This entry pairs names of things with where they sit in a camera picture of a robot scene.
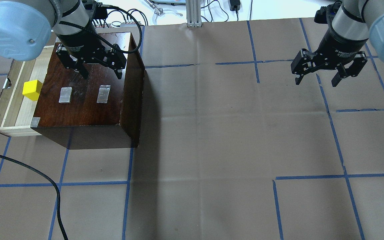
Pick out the aluminium frame post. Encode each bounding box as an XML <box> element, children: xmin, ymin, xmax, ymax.
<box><xmin>185</xmin><ymin>0</ymin><xmax>202</xmax><ymax>28</ymax></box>

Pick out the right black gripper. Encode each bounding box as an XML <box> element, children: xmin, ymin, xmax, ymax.
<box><xmin>291</xmin><ymin>32</ymin><xmax>367</xmax><ymax>87</ymax></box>

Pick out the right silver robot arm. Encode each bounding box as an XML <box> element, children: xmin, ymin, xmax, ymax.
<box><xmin>291</xmin><ymin>0</ymin><xmax>384</xmax><ymax>87</ymax></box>

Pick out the white drawer handle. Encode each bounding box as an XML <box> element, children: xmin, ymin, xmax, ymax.
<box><xmin>2</xmin><ymin>77</ymin><xmax>12</xmax><ymax>89</ymax></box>

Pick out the black power adapter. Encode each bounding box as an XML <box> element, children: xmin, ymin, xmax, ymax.
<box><xmin>229</xmin><ymin>0</ymin><xmax>241</xmax><ymax>12</ymax></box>

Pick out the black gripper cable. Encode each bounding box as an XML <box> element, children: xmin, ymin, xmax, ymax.
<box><xmin>0</xmin><ymin>5</ymin><xmax>143</xmax><ymax>240</ymax></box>

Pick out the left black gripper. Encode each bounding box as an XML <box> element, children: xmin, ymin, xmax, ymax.
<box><xmin>56</xmin><ymin>30</ymin><xmax>127</xmax><ymax>79</ymax></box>

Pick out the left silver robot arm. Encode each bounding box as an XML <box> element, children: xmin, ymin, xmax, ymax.
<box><xmin>0</xmin><ymin>0</ymin><xmax>127</xmax><ymax>79</ymax></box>

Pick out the dark wooden drawer cabinet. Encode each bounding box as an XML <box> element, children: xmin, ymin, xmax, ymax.
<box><xmin>31</xmin><ymin>49</ymin><xmax>145</xmax><ymax>149</ymax></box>

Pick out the brown paper table cover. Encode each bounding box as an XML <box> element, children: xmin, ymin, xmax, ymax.
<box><xmin>0</xmin><ymin>18</ymin><xmax>384</xmax><ymax>240</ymax></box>

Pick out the light wooden drawer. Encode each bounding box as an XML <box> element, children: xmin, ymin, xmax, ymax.
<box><xmin>0</xmin><ymin>46</ymin><xmax>54</xmax><ymax>137</ymax></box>

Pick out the yellow block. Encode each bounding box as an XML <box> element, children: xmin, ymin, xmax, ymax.
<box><xmin>22</xmin><ymin>79</ymin><xmax>43</xmax><ymax>101</ymax></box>

